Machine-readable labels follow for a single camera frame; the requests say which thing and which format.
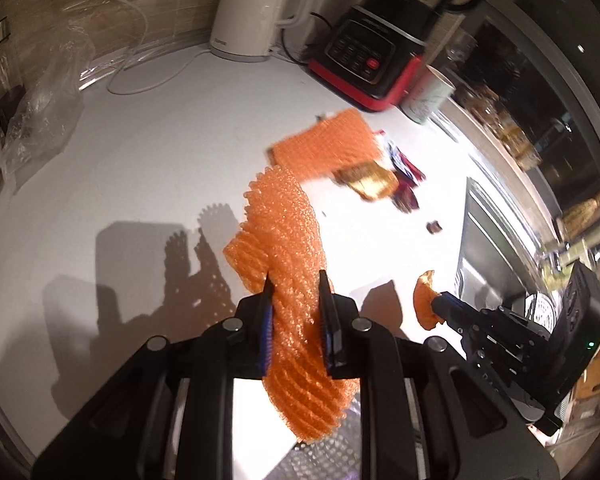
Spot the clear plastic bag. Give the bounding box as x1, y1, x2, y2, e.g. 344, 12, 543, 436
2, 22, 97, 177

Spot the white electric kettle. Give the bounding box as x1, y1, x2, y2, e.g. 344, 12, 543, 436
211, 0, 314, 64

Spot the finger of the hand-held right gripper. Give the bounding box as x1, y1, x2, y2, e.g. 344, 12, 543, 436
431, 291, 486, 333

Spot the black red blender base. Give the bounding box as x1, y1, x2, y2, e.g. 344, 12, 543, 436
307, 0, 492, 114

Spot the white patterned cup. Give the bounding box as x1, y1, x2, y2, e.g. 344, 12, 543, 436
400, 65, 456, 125

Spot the short orange foam net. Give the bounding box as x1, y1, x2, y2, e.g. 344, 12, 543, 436
269, 108, 387, 182

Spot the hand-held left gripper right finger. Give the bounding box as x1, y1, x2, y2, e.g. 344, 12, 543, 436
318, 270, 562, 480

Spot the steel sink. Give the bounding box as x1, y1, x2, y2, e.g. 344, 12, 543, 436
455, 177, 572, 312

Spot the red purple wrapper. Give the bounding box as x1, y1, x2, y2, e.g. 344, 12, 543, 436
375, 130, 427, 214

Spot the black power cable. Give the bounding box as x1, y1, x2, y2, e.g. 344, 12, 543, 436
279, 12, 332, 65

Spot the orange peel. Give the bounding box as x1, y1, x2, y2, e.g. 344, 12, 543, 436
413, 270, 444, 332

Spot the white power cable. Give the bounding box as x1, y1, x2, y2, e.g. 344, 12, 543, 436
77, 0, 212, 96

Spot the golden brown wrapper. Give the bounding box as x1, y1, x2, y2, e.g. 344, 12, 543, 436
332, 161, 399, 203

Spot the long orange foam net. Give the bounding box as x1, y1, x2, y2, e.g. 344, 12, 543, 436
223, 167, 362, 443

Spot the wooden board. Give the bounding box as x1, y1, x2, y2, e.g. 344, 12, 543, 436
574, 347, 600, 413

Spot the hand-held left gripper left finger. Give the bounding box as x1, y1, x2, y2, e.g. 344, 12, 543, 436
32, 275, 275, 480

